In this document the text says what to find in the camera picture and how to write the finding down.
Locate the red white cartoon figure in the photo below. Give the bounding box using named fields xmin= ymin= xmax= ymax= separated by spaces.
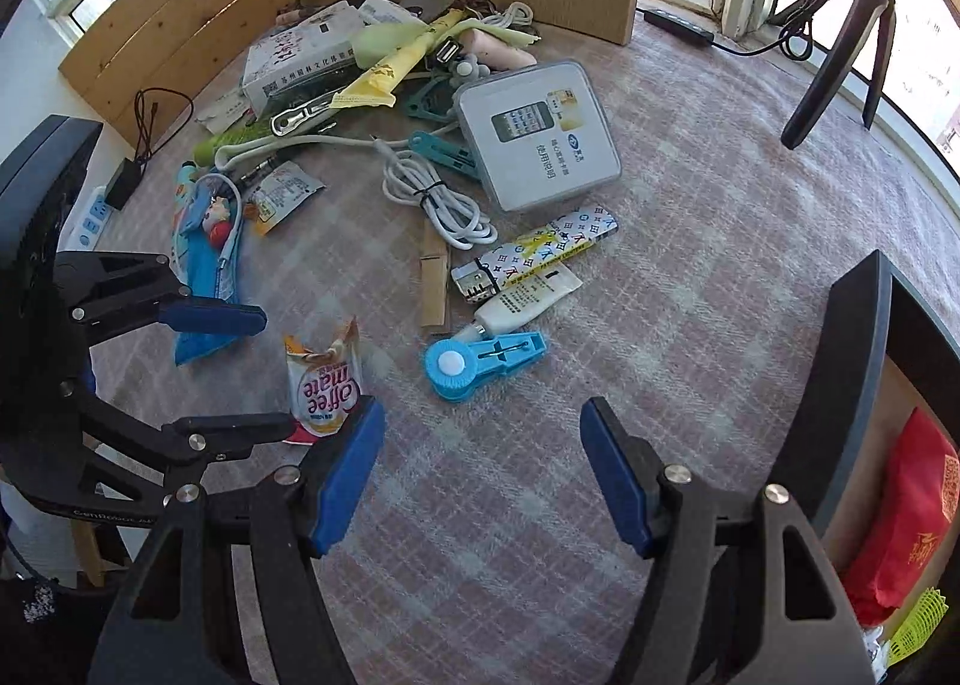
xmin=199 ymin=194 xmax=237 ymax=244

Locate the white cream tube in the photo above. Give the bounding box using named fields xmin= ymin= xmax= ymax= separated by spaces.
xmin=431 ymin=263 xmax=584 ymax=348

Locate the wooden slat panel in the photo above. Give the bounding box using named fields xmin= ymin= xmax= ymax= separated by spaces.
xmin=58 ymin=0 xmax=297 ymax=150

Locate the white floral print box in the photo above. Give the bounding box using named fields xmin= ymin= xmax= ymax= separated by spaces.
xmin=241 ymin=0 xmax=376 ymax=116

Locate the clear plastic manual box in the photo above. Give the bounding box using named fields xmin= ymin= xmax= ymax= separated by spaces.
xmin=452 ymin=59 xmax=623 ymax=214

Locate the light teal clothes clip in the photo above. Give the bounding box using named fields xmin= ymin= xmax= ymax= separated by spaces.
xmin=405 ymin=132 xmax=479 ymax=180

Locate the yellow sachet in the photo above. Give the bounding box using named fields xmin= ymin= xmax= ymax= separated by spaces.
xmin=330 ymin=10 xmax=470 ymax=110

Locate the blue wet wipe packet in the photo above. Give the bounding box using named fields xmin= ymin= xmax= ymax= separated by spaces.
xmin=172 ymin=164 xmax=248 ymax=367

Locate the wooden clothespin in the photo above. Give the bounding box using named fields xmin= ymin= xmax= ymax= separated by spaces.
xmin=420 ymin=216 xmax=451 ymax=328

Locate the person's left forearm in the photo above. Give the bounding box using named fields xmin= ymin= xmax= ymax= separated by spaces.
xmin=0 ymin=572 xmax=106 ymax=685

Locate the black hub cable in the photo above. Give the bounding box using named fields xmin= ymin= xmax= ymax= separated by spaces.
xmin=712 ymin=0 xmax=833 ymax=60

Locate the orange snack sachet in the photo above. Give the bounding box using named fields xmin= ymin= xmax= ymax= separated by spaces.
xmin=245 ymin=160 xmax=327 ymax=236

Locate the white power strip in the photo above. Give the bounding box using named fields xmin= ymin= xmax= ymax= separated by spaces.
xmin=56 ymin=185 xmax=113 ymax=251

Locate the metal bottle opener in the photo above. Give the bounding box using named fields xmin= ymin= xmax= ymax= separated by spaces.
xmin=270 ymin=96 xmax=335 ymax=135

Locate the white paper wrapper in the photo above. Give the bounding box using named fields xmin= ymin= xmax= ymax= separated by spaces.
xmin=199 ymin=89 xmax=248 ymax=135

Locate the plaid cloth covered desktop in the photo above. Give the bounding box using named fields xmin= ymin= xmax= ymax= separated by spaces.
xmin=75 ymin=17 xmax=960 ymax=685

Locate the blue round clip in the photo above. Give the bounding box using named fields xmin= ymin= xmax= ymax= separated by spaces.
xmin=424 ymin=331 xmax=550 ymax=402

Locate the yellow plastic shuttlecock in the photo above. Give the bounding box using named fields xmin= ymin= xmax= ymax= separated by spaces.
xmin=885 ymin=586 xmax=947 ymax=660

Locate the thick white coiled cable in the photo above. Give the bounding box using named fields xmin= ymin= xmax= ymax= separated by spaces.
xmin=382 ymin=149 xmax=500 ymax=251

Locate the coffee creamer sachet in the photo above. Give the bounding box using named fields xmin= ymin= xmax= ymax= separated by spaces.
xmin=283 ymin=316 xmax=366 ymax=444

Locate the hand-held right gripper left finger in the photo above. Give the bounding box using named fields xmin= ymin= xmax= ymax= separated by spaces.
xmin=88 ymin=396 xmax=387 ymax=685

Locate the green packet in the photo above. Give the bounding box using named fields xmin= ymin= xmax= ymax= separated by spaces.
xmin=193 ymin=122 xmax=278 ymax=169

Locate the black adapter with cable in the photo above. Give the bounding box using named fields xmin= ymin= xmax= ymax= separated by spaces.
xmin=103 ymin=89 xmax=194 ymax=210

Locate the white strap loop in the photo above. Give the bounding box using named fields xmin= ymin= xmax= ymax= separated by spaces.
xmin=214 ymin=130 xmax=391 ymax=172

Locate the black power hub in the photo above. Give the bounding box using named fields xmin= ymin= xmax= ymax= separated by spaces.
xmin=643 ymin=6 xmax=715 ymax=46

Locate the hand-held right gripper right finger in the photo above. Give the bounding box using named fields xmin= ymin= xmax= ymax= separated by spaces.
xmin=580 ymin=396 xmax=878 ymax=685

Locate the black storage tray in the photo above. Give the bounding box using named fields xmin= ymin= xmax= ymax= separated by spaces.
xmin=772 ymin=250 xmax=960 ymax=685

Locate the white dotted packet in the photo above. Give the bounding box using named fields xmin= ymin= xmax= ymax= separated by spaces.
xmin=358 ymin=0 xmax=417 ymax=26

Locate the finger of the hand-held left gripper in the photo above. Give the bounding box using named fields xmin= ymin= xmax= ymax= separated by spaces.
xmin=56 ymin=250 xmax=268 ymax=350
xmin=64 ymin=379 xmax=298 ymax=507

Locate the red fabric bag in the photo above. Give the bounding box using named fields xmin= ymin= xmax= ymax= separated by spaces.
xmin=840 ymin=407 xmax=960 ymax=626

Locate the black tripod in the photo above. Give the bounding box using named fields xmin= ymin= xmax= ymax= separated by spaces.
xmin=780 ymin=0 xmax=912 ymax=150

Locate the pink soft roll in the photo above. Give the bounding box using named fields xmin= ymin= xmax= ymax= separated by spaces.
xmin=457 ymin=25 xmax=539 ymax=71

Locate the patterned white lighter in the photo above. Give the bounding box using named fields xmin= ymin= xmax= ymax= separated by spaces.
xmin=450 ymin=205 xmax=620 ymax=304

